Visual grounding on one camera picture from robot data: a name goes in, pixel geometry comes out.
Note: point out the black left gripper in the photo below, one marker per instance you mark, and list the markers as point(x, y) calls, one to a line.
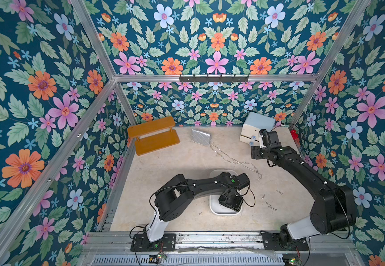
point(236, 206)

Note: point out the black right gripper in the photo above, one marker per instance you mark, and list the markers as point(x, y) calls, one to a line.
point(265, 139)

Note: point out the white plastic storage tray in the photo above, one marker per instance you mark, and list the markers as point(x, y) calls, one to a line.
point(215, 207)

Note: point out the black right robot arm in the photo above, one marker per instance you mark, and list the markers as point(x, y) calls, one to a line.
point(333, 208)

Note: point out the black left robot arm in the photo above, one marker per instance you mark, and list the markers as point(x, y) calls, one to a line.
point(173, 198)

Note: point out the small white drawer cabinet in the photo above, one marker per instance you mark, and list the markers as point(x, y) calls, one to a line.
point(252, 125)

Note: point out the silver quilted pouch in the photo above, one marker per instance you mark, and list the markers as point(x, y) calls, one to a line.
point(201, 138)

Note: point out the orange wooden two-tier shelf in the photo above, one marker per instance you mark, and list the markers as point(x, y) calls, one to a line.
point(154, 135)

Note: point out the red object at wall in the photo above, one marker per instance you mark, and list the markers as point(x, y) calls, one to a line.
point(294, 134)

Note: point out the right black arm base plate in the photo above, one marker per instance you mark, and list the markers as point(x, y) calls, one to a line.
point(278, 241)

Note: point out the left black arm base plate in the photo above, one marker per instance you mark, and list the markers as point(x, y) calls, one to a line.
point(141, 243)

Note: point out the black wall hook rail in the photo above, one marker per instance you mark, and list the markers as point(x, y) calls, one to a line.
point(214, 78)

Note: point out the aluminium front rail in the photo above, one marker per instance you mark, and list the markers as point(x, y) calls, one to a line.
point(243, 248)

